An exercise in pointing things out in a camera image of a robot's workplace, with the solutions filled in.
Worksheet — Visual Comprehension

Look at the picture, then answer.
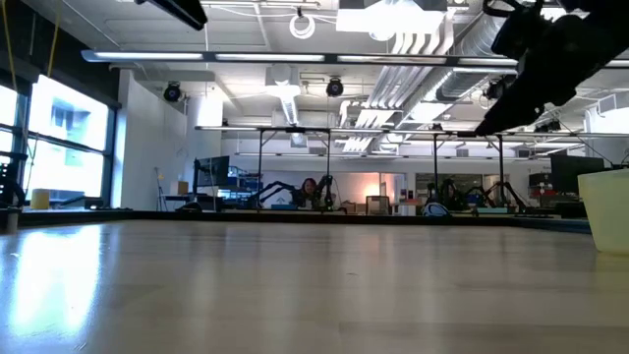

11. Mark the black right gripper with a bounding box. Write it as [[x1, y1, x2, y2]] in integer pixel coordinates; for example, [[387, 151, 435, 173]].
[[474, 14, 599, 138]]

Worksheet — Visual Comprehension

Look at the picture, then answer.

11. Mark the yellow translucent plastic basket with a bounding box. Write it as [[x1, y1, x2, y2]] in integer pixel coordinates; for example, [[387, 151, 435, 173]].
[[577, 169, 629, 255]]

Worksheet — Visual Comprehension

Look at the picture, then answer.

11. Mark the yellow cylinder bin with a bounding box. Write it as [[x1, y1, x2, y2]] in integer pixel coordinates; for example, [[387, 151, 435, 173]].
[[30, 189, 51, 211]]

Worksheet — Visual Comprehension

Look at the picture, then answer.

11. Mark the black monitor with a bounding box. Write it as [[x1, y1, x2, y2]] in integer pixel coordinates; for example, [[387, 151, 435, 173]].
[[194, 155, 231, 191], [549, 153, 605, 196]]

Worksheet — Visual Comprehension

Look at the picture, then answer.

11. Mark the white blue round object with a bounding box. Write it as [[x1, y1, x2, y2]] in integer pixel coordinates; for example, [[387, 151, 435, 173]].
[[422, 201, 451, 218]]

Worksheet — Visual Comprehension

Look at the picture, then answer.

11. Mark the brown open crate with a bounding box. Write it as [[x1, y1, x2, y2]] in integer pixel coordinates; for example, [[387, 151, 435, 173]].
[[366, 195, 391, 215]]

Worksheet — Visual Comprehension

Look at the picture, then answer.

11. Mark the person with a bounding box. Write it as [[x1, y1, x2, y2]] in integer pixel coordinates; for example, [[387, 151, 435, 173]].
[[293, 177, 321, 210]]

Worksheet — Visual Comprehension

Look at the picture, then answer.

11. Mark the long ceiling light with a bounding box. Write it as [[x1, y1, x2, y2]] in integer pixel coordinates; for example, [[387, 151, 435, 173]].
[[81, 48, 629, 69]]

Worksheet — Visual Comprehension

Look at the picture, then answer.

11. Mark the bright window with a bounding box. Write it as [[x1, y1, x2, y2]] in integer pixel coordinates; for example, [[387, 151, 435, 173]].
[[22, 73, 112, 201]]

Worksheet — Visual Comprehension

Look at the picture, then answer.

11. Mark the black workstation frame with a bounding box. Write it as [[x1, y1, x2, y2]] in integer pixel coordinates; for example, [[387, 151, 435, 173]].
[[255, 126, 333, 210], [430, 130, 507, 207]]

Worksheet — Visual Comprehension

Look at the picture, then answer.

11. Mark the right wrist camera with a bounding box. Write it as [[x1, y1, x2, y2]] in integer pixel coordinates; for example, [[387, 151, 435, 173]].
[[483, 0, 544, 61]]

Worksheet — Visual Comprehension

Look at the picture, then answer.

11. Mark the silver ventilation duct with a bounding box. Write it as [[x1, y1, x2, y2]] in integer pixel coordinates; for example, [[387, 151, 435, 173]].
[[434, 12, 510, 103]]

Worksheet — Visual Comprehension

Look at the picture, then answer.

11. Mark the white hanging ring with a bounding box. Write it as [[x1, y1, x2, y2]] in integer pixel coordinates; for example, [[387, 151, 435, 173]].
[[288, 12, 317, 41]]

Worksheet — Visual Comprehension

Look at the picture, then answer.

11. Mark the black aluminium rig frame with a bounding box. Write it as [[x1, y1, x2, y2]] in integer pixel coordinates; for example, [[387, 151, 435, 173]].
[[0, 206, 594, 235]]

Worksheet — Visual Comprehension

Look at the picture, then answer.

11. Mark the yellow hanging cord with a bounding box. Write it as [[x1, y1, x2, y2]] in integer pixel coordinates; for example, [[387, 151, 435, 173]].
[[46, 0, 63, 78]]

